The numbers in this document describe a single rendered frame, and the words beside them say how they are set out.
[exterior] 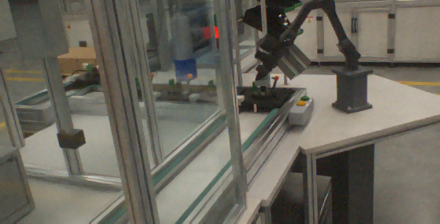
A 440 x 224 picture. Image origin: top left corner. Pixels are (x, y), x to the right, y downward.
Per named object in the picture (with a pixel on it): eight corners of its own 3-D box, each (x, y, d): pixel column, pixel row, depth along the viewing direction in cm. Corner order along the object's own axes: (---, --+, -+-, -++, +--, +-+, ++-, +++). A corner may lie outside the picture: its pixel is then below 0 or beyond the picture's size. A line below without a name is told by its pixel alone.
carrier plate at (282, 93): (293, 92, 219) (293, 88, 219) (279, 108, 199) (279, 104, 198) (250, 90, 230) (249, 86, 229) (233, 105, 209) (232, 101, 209)
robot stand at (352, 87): (372, 108, 211) (373, 69, 204) (348, 114, 207) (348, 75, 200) (355, 99, 224) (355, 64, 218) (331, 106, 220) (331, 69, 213)
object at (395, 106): (469, 111, 202) (469, 106, 201) (304, 155, 176) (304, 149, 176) (373, 78, 265) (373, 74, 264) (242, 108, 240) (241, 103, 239)
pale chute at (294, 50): (306, 66, 249) (311, 62, 246) (298, 73, 239) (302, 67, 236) (275, 33, 254) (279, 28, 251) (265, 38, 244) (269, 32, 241)
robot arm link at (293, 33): (328, -1, 201) (310, -13, 199) (333, 1, 193) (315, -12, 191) (293, 51, 208) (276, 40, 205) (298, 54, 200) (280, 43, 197)
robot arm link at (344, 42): (326, -8, 199) (314, -1, 200) (331, -7, 193) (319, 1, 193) (352, 49, 210) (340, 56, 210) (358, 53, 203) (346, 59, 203)
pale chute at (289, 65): (300, 73, 236) (305, 69, 234) (290, 80, 226) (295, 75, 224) (267, 38, 241) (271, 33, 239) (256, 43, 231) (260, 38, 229)
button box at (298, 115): (313, 108, 207) (313, 97, 205) (303, 125, 189) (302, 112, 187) (300, 108, 210) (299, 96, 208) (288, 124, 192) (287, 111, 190)
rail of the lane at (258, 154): (307, 105, 224) (306, 86, 220) (247, 192, 149) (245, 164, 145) (297, 104, 226) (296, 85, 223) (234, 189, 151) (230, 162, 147)
